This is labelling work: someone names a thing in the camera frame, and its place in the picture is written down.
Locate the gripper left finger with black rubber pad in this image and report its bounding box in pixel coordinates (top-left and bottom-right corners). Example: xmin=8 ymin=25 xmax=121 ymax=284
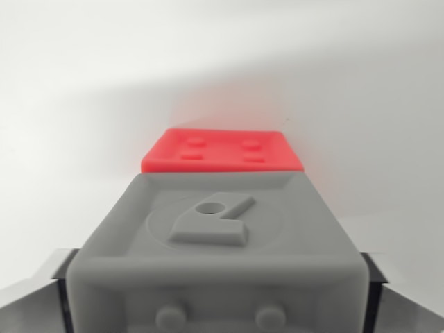
xmin=0 ymin=248 xmax=78 ymax=333

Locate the gripper right finger with black rubber pad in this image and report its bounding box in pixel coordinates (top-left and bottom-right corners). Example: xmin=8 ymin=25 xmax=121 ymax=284
xmin=359 ymin=252 xmax=444 ymax=333

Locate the grey studded cube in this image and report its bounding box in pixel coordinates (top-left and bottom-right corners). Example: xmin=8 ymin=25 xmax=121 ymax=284
xmin=65 ymin=171 xmax=373 ymax=333

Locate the red studded cube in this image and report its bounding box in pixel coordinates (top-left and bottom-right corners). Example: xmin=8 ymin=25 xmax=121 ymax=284
xmin=140 ymin=128 xmax=305 ymax=174

